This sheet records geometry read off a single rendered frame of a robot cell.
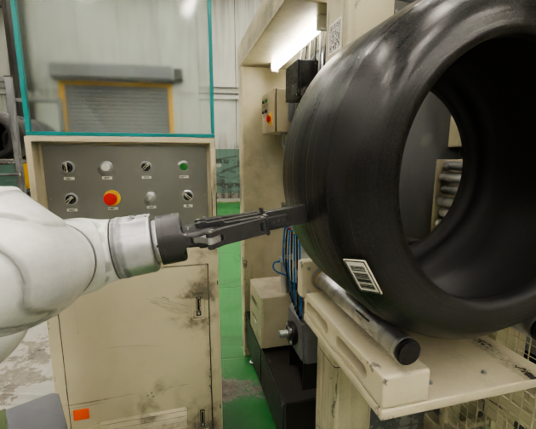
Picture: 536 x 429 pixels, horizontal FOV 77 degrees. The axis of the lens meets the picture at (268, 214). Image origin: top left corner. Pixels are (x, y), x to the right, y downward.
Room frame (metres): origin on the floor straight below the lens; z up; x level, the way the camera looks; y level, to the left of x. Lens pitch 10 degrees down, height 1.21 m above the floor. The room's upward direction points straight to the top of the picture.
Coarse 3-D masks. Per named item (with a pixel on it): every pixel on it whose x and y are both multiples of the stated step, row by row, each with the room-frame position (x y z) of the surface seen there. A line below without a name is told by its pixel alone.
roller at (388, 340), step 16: (320, 272) 0.82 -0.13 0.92; (320, 288) 0.79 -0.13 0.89; (336, 288) 0.72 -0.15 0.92; (352, 304) 0.64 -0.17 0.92; (368, 320) 0.58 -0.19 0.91; (384, 320) 0.56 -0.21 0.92; (384, 336) 0.53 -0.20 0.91; (400, 336) 0.51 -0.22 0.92; (400, 352) 0.49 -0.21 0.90; (416, 352) 0.50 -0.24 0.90
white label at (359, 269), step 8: (352, 264) 0.47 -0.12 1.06; (360, 264) 0.45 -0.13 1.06; (352, 272) 0.48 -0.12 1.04; (360, 272) 0.46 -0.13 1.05; (368, 272) 0.45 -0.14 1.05; (360, 280) 0.47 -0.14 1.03; (368, 280) 0.46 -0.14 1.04; (360, 288) 0.48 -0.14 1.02; (368, 288) 0.47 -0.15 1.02; (376, 288) 0.45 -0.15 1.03
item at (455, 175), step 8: (440, 160) 1.08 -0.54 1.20; (448, 160) 1.09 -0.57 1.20; (456, 160) 1.10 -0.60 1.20; (440, 168) 1.08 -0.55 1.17; (448, 168) 1.05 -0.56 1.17; (456, 168) 1.02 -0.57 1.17; (440, 176) 1.07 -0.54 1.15; (448, 176) 1.04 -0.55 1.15; (456, 176) 1.01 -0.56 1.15; (440, 184) 1.08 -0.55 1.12; (448, 184) 1.09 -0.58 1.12; (456, 184) 1.10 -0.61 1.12; (440, 192) 1.08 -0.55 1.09; (448, 192) 1.05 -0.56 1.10; (456, 192) 1.02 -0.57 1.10; (440, 200) 1.06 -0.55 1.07; (448, 200) 1.03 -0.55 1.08; (432, 208) 1.09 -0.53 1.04; (440, 208) 1.08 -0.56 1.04; (448, 208) 1.09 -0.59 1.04; (432, 216) 1.08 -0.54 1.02; (440, 216) 1.09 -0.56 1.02; (432, 224) 1.08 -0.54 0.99
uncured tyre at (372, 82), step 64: (448, 0) 0.50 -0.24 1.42; (512, 0) 0.50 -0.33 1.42; (384, 64) 0.47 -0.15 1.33; (448, 64) 0.47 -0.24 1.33; (512, 64) 0.72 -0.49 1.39; (320, 128) 0.51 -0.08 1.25; (384, 128) 0.45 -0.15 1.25; (512, 128) 0.79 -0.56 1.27; (320, 192) 0.49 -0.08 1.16; (384, 192) 0.45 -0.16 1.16; (512, 192) 0.78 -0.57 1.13; (320, 256) 0.57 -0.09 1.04; (384, 256) 0.46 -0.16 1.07; (448, 256) 0.79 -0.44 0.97; (512, 256) 0.70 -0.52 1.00; (448, 320) 0.49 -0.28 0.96; (512, 320) 0.52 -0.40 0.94
